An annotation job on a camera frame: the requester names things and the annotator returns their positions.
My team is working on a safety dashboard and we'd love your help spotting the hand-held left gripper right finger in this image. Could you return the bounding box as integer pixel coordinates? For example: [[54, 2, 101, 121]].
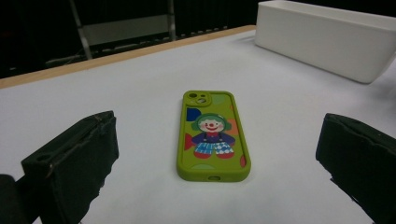
[[316, 113, 396, 224]]

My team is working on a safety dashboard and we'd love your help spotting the grey metal stand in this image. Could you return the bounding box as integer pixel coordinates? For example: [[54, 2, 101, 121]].
[[68, 0, 177, 61]]

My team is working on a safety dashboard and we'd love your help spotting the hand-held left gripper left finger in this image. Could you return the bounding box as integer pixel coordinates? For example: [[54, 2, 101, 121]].
[[21, 110, 120, 224]]

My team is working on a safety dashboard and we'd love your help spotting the white table mat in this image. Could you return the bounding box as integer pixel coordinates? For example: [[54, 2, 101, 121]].
[[0, 29, 396, 224]]

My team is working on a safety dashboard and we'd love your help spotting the green cartoon phone case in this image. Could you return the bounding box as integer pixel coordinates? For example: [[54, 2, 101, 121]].
[[176, 90, 252, 183]]

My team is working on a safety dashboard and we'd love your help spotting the white plastic box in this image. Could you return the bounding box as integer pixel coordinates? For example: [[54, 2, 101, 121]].
[[254, 0, 396, 84]]

